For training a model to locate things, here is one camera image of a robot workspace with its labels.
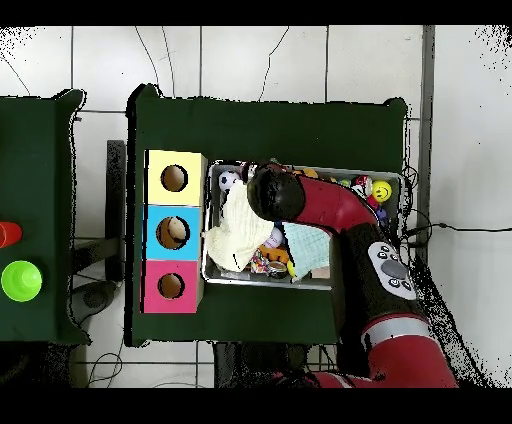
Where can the cream yellow cloth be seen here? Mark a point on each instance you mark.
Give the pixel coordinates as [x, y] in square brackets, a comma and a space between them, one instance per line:
[236, 236]

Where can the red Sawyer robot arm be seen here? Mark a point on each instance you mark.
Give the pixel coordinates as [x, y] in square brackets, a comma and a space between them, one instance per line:
[336, 204]

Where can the clear mesh bin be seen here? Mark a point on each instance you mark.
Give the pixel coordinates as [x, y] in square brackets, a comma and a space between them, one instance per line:
[214, 276]

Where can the wooden box with three holes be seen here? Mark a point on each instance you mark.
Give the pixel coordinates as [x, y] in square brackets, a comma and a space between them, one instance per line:
[156, 232]

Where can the small white baseball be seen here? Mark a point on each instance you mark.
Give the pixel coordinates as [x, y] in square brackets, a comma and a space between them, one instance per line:
[275, 238]

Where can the small soccer ball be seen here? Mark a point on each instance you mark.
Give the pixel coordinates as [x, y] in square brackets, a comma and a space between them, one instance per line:
[226, 180]

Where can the mint green cloth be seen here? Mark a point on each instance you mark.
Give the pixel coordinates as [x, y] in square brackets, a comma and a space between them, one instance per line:
[308, 244]

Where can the round silver tin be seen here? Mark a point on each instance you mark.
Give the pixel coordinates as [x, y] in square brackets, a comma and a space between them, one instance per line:
[278, 270]

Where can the yellow smiley ball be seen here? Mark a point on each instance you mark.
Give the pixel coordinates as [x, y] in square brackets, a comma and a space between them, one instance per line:
[382, 191]

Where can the red cup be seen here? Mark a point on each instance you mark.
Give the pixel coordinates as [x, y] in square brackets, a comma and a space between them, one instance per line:
[8, 234]

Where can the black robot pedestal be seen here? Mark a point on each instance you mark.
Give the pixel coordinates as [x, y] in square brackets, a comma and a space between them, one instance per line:
[256, 368]

